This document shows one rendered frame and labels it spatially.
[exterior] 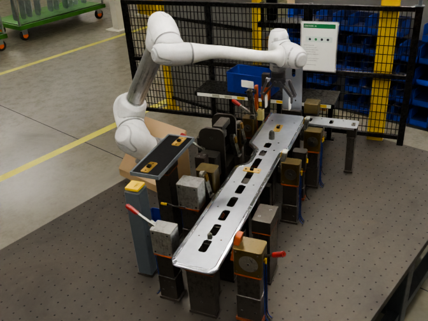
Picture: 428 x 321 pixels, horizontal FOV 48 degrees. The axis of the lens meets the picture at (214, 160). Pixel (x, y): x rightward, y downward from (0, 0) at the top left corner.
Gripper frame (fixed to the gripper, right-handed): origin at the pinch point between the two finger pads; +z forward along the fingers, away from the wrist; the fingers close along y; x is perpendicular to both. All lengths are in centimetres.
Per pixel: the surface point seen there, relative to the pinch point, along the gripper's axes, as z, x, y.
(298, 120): 13.4, 12.1, 8.7
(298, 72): -10.0, 26.4, 4.7
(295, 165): 8.9, -43.8, 20.4
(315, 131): 8.8, -7.8, 22.3
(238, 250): 7, -110, 15
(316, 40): -21, 54, 9
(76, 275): 43, -109, -64
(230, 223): 13, -89, 5
